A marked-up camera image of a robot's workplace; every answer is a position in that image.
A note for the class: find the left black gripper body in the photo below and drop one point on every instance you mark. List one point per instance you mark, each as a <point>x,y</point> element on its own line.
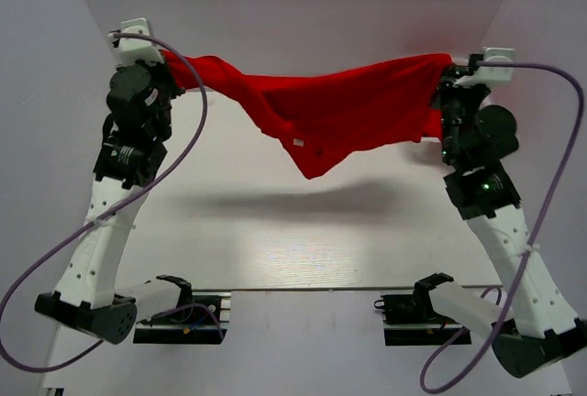
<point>168,90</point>

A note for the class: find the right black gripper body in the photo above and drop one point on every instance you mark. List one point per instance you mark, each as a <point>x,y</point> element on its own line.
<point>458,105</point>

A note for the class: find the red t shirt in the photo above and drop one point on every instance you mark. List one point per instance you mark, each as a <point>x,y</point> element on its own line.
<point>321,120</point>

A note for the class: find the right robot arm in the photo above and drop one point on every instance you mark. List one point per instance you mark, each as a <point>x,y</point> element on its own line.
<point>536,326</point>

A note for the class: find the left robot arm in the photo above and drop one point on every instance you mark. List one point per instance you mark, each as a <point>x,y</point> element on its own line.
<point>132,150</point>

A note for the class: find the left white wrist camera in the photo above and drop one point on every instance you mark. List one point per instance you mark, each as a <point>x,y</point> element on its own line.
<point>130,50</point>

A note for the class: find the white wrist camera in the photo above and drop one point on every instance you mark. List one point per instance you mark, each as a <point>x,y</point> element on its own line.
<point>490,67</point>
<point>130,50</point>

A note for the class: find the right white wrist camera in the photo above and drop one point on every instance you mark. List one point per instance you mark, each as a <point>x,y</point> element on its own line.
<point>490,67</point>

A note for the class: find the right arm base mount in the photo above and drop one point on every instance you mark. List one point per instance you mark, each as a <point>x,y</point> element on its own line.
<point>405,326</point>

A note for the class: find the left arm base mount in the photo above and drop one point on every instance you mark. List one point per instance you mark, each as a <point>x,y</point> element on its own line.
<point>204,323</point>

